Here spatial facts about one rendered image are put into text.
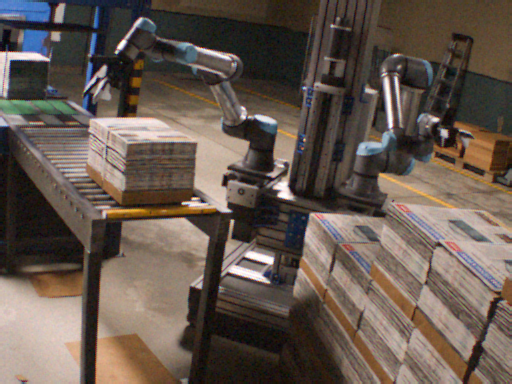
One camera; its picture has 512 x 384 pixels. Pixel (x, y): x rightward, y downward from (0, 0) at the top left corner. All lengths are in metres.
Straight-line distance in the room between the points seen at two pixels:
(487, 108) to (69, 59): 7.16
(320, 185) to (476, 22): 7.25
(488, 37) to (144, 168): 7.99
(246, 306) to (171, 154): 0.98
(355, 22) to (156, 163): 1.20
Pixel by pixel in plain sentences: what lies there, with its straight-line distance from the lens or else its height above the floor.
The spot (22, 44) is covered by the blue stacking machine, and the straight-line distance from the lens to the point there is 5.58.
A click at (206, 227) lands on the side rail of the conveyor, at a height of 0.71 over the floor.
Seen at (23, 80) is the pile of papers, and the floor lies 0.92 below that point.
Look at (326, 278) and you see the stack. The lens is 2.15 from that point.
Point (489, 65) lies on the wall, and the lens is 9.59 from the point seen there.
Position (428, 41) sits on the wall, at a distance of 10.36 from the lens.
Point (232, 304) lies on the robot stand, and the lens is 2.90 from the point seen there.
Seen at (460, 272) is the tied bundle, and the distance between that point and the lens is 1.42.
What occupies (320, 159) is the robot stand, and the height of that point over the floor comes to 0.91.
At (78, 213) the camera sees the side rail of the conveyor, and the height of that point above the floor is 0.77.
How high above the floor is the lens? 1.52
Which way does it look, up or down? 16 degrees down
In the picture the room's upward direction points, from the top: 10 degrees clockwise
